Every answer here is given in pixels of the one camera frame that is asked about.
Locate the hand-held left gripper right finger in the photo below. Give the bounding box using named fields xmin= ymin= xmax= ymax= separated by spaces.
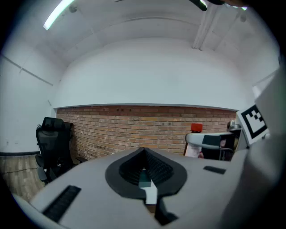
xmin=143 ymin=147 xmax=174 ymax=187

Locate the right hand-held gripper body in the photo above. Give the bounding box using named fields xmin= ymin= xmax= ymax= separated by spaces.
xmin=220 ymin=104 xmax=271 ymax=161

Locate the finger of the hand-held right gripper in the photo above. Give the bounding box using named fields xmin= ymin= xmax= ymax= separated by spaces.
xmin=185 ymin=131 xmax=233 ymax=150

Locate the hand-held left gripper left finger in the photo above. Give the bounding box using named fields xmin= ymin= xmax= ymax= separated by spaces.
xmin=119 ymin=147 xmax=146 ymax=186

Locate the red capped bottle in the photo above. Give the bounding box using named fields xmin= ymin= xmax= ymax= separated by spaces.
xmin=183 ymin=123 xmax=204 ymax=159

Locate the black mesh office chair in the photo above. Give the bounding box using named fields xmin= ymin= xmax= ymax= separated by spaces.
xmin=35 ymin=116 xmax=87 ymax=186

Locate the white ceiling conduit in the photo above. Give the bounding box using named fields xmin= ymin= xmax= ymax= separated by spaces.
xmin=191 ymin=8 xmax=216 ymax=50

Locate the ceiling light tube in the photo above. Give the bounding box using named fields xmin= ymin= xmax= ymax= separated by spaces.
xmin=43 ymin=0 xmax=75 ymax=31

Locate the thin floor cable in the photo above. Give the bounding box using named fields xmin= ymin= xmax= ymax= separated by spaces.
xmin=1 ymin=164 xmax=39 ymax=174

